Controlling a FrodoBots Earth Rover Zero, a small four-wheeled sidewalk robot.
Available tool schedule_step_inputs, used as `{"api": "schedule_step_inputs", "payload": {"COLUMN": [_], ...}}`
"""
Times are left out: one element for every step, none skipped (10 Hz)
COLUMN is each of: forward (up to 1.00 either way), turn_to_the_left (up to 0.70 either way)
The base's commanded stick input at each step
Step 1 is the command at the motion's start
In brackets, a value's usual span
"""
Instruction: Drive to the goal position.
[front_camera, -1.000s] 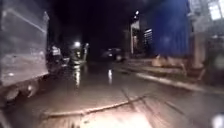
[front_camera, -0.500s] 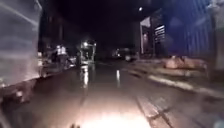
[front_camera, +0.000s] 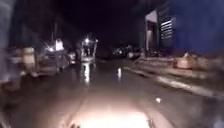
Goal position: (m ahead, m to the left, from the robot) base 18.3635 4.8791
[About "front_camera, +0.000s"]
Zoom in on wet dark asphalt road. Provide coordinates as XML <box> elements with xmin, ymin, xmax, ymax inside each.
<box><xmin>0</xmin><ymin>58</ymin><xmax>224</xmax><ymax>128</ymax></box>

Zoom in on vehicle with bright lights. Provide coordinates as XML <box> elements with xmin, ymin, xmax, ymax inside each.
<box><xmin>78</xmin><ymin>35</ymin><xmax>100</xmax><ymax>64</ymax></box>

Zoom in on parked car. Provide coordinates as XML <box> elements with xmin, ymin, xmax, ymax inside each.
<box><xmin>33</xmin><ymin>48</ymin><xmax>72</xmax><ymax>77</ymax></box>

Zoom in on pale kerb strip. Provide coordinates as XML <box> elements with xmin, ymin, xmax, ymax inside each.
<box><xmin>122</xmin><ymin>65</ymin><xmax>224</xmax><ymax>100</ymax></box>

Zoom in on building with lit front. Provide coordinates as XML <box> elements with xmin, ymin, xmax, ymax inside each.
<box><xmin>143</xmin><ymin>0</ymin><xmax>224</xmax><ymax>58</ymax></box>

